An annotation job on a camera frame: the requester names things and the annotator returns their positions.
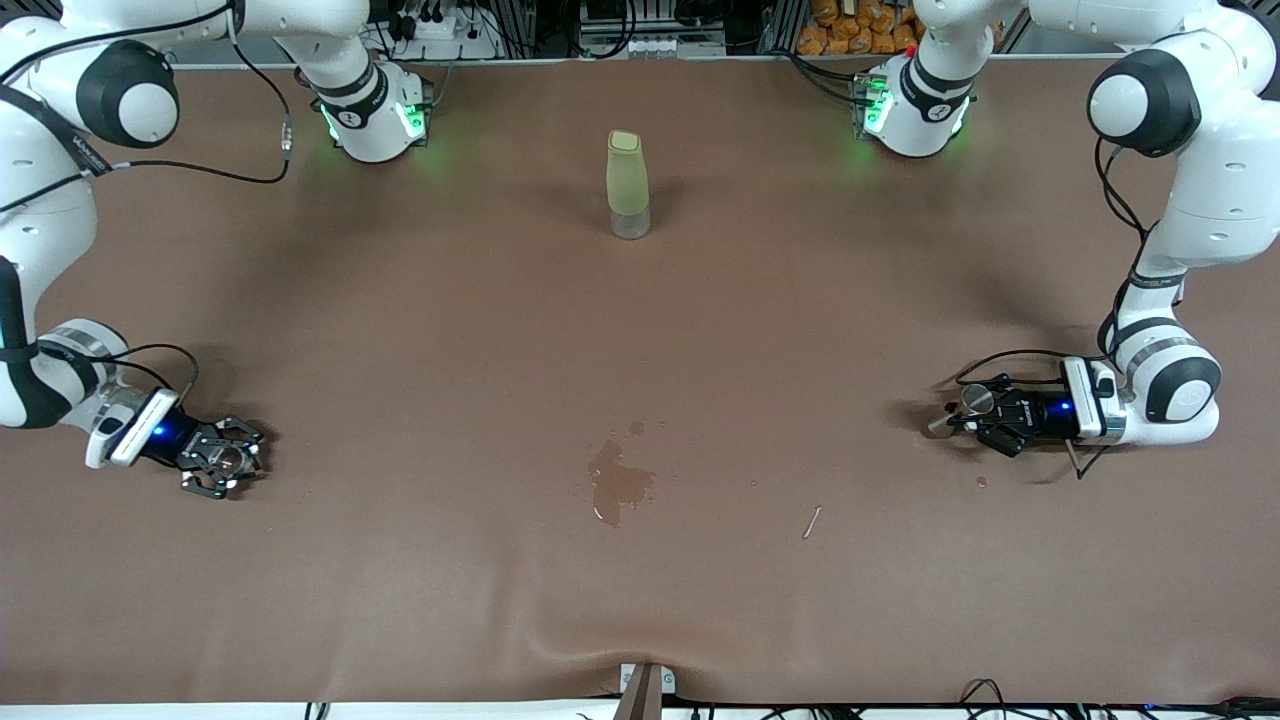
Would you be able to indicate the brown table mat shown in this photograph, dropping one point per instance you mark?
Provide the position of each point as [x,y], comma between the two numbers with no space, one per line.
[640,330]

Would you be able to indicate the liquid spill puddle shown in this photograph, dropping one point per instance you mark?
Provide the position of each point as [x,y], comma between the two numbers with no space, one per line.
[618,482]

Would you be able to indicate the white power strip with plugs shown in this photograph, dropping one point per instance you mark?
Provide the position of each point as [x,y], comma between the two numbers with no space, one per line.
[440,35]

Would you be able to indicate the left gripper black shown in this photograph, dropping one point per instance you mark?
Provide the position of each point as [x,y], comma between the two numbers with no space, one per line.
[1035,414]

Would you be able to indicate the small clear glass shaker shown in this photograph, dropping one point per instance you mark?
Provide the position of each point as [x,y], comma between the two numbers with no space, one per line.
[234,462]

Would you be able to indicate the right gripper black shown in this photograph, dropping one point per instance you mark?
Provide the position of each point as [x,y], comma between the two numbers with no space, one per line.
[178,442]

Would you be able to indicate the steel jigger measuring cup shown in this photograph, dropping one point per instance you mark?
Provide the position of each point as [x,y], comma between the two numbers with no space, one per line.
[975,400]

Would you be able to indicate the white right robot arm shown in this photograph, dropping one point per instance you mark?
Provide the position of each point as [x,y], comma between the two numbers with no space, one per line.
[40,230]

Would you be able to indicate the metal clamp bracket with post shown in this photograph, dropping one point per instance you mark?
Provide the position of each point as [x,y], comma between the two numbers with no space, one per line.
[643,690]

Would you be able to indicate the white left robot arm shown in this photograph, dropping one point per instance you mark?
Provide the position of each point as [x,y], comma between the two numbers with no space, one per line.
[1230,180]

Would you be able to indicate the small white stick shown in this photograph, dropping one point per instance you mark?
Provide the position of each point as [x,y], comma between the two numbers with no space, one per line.
[811,523]

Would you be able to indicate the pile of orange buns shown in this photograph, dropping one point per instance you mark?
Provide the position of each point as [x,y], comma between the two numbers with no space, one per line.
[860,35]

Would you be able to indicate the green bottle with clear base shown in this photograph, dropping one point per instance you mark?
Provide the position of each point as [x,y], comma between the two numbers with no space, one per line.
[627,180]

